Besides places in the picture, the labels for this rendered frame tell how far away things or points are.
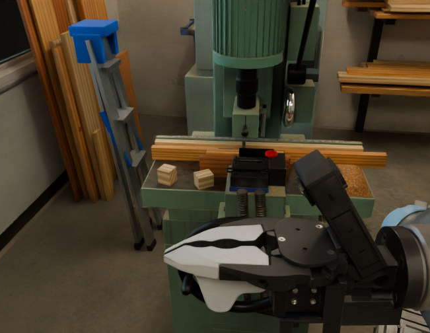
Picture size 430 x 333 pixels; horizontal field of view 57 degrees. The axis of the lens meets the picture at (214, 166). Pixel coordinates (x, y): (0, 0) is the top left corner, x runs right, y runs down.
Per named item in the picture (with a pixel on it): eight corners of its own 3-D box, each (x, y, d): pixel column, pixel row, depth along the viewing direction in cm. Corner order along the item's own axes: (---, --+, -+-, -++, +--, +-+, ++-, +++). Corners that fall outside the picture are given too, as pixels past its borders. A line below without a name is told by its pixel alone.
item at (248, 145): (155, 156, 119) (154, 141, 117) (157, 153, 121) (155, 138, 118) (360, 164, 113) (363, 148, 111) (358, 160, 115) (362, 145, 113)
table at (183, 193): (131, 229, 99) (129, 209, 96) (158, 167, 125) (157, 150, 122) (382, 242, 93) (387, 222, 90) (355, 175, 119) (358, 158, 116)
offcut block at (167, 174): (177, 180, 108) (176, 166, 105) (170, 186, 105) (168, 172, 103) (165, 176, 109) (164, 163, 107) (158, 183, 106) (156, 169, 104)
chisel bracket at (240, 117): (232, 143, 107) (232, 113, 103) (234, 121, 119) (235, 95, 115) (259, 143, 107) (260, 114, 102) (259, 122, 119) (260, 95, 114)
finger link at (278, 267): (218, 293, 31) (332, 291, 31) (218, 277, 30) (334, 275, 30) (218, 257, 35) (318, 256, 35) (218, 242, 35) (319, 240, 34)
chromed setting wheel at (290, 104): (283, 134, 118) (286, 94, 111) (281, 117, 128) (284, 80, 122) (293, 135, 117) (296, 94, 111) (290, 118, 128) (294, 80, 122)
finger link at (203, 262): (163, 323, 34) (271, 322, 34) (158, 266, 32) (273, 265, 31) (167, 298, 37) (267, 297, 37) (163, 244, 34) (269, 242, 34)
